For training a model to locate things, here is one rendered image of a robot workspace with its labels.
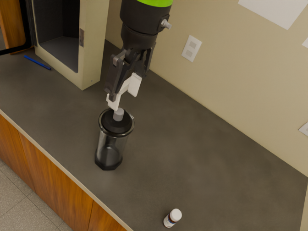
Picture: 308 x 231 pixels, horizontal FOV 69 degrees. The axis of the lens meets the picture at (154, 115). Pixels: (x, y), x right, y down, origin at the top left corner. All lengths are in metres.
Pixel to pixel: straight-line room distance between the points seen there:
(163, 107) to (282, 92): 0.52
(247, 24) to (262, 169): 0.62
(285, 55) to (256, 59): 0.11
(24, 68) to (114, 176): 0.65
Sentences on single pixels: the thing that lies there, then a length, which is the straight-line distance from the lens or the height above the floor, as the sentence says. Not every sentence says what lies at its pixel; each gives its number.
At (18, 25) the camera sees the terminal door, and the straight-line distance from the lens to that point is 1.15.
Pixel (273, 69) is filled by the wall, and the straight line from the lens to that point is 1.06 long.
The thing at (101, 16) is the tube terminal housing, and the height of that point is 1.27.
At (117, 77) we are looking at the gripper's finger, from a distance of 0.50.
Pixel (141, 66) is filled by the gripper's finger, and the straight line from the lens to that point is 0.57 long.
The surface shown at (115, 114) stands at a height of 1.20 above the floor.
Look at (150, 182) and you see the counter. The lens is 0.85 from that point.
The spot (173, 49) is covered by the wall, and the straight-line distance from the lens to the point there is 1.19.
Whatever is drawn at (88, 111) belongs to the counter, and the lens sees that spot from 0.99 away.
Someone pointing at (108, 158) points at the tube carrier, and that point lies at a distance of 0.77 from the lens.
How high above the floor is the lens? 1.69
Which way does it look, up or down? 46 degrees down
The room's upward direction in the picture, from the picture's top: 22 degrees clockwise
